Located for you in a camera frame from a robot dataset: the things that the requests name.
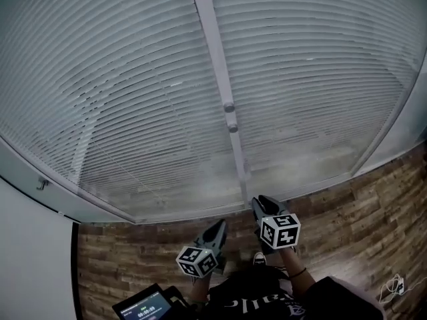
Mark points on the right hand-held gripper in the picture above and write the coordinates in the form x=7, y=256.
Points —
x=280, y=232

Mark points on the person's right forearm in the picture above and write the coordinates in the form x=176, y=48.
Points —
x=295, y=262

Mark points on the grey window frame post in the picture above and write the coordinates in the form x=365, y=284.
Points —
x=220, y=62
x=390, y=122

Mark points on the black tablet with lit screen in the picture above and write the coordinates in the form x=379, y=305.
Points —
x=143, y=307

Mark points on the person's black and white shoe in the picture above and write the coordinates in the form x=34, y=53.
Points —
x=259, y=259

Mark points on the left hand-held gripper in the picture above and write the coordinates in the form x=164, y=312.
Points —
x=197, y=262

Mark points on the person's black printed shirt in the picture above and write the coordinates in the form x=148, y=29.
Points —
x=267, y=305

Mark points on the black tablet mount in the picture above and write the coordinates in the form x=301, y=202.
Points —
x=177, y=298

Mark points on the black wrist band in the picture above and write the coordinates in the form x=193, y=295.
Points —
x=297, y=273

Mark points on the round grey door knob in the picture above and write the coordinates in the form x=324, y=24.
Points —
x=233, y=127
x=229, y=106

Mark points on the white power strip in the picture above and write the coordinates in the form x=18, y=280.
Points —
x=401, y=284

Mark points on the person's left forearm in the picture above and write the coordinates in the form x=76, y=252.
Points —
x=199, y=292

